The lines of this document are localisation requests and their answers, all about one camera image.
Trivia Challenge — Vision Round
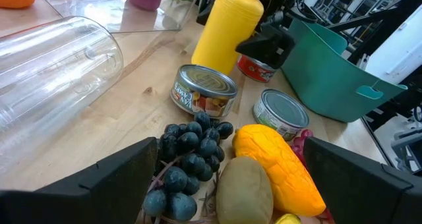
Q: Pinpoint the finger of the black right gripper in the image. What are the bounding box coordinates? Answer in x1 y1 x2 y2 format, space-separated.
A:
234 22 297 70
196 0 215 26

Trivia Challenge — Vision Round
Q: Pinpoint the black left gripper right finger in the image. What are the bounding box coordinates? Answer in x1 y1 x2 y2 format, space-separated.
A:
303 136 422 224

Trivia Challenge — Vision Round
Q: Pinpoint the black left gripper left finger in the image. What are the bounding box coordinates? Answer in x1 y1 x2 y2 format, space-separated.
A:
0 136 158 224

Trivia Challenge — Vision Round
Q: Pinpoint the yellow plastic bottle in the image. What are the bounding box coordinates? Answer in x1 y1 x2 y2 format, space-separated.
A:
191 0 268 76

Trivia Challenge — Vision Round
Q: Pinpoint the toy yellow banana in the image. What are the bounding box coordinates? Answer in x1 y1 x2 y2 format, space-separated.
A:
274 213 303 224

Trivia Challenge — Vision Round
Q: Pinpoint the tin can white food label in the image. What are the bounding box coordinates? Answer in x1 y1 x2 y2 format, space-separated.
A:
169 64 239 120

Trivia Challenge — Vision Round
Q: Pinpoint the tin can red tuna label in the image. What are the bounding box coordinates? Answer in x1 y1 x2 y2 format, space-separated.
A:
236 54 278 84

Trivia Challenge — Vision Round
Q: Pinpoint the teal plastic basket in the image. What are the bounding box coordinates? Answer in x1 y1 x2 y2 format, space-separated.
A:
280 18 409 123

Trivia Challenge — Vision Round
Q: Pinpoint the tin can green tuna label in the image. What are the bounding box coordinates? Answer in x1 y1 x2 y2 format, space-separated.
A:
252 88 310 142

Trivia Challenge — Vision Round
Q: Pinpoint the grey office chair base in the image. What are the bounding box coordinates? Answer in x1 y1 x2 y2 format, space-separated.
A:
390 105 422 175

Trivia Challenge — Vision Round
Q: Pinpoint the toy red grapes bunch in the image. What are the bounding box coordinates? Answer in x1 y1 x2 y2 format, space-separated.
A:
289 128 336 224

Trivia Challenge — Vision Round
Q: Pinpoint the clear plastic bin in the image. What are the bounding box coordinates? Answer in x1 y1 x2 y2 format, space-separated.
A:
36 0 204 34

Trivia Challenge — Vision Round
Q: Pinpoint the toy dark grapes bunch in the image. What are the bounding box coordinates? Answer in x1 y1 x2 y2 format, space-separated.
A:
141 111 235 223

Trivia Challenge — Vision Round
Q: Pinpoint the toy brown kiwi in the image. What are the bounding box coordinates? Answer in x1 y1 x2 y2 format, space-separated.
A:
216 156 274 224

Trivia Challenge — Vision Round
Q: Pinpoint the black aluminium rig frame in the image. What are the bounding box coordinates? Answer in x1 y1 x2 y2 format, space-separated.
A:
361 70 422 165

